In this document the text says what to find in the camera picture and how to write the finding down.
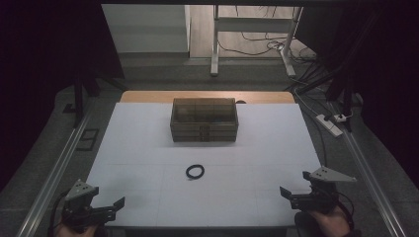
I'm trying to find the brown transparent drawer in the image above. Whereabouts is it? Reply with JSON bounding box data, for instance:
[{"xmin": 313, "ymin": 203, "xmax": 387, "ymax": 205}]
[
  {"xmin": 171, "ymin": 129, "xmax": 238, "ymax": 137},
  {"xmin": 170, "ymin": 122, "xmax": 239, "ymax": 132},
  {"xmin": 172, "ymin": 135, "xmax": 237, "ymax": 143}
]

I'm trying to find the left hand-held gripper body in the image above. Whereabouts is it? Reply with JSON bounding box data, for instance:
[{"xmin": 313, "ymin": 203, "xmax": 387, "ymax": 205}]
[{"xmin": 60, "ymin": 179, "xmax": 100, "ymax": 228}]

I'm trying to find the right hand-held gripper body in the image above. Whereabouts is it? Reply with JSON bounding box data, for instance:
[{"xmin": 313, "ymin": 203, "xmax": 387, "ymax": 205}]
[{"xmin": 292, "ymin": 166, "xmax": 358, "ymax": 214}]

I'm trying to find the white table cover sheet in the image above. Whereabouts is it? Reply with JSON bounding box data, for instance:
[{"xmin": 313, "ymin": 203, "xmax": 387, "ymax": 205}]
[{"xmin": 86, "ymin": 102, "xmax": 322, "ymax": 228}]

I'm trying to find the brown transparent drawer cabinet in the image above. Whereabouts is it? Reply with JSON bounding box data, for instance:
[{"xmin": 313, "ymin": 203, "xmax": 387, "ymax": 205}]
[{"xmin": 170, "ymin": 97, "xmax": 239, "ymax": 143}]

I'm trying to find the person's left hand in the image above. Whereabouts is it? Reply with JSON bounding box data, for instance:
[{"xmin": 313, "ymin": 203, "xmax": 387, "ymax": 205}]
[{"xmin": 55, "ymin": 226, "xmax": 100, "ymax": 237}]

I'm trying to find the aluminium rail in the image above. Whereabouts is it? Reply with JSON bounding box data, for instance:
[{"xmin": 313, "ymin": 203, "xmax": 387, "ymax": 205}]
[
  {"xmin": 16, "ymin": 110, "xmax": 95, "ymax": 237},
  {"xmin": 332, "ymin": 108, "xmax": 409, "ymax": 237}
]

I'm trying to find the white metal desk frame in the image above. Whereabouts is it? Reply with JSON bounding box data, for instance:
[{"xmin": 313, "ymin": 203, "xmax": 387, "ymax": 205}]
[{"xmin": 209, "ymin": 4, "xmax": 304, "ymax": 79}]

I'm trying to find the black metal stand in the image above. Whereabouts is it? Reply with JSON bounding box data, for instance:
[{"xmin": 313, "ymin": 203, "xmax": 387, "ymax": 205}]
[
  {"xmin": 72, "ymin": 65, "xmax": 102, "ymax": 128},
  {"xmin": 325, "ymin": 62, "xmax": 356, "ymax": 133}
]

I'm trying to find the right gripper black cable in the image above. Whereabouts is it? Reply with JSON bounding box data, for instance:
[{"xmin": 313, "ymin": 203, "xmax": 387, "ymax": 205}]
[{"xmin": 335, "ymin": 192, "xmax": 356, "ymax": 231}]

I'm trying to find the black curtain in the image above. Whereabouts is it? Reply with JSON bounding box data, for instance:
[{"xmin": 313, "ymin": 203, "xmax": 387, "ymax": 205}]
[
  {"xmin": 294, "ymin": 6, "xmax": 419, "ymax": 191},
  {"xmin": 0, "ymin": 0, "xmax": 126, "ymax": 193}
]

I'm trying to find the white power strip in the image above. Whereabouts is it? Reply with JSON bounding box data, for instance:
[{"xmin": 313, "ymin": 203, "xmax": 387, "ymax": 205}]
[{"xmin": 315, "ymin": 114, "xmax": 344, "ymax": 138}]

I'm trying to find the person's right hand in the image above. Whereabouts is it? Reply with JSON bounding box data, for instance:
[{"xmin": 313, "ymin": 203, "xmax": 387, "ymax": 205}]
[{"xmin": 309, "ymin": 205, "xmax": 351, "ymax": 237}]

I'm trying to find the black floor cable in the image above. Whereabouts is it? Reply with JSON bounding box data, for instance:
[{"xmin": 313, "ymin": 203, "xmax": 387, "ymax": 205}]
[{"xmin": 216, "ymin": 31, "xmax": 290, "ymax": 57}]

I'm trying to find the black cable beside table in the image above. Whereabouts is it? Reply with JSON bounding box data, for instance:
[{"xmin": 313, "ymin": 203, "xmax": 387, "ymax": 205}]
[{"xmin": 304, "ymin": 107, "xmax": 328, "ymax": 167}]

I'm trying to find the black hair tie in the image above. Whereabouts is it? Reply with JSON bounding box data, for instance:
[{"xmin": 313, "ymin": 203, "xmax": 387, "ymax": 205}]
[{"xmin": 185, "ymin": 164, "xmax": 206, "ymax": 181}]

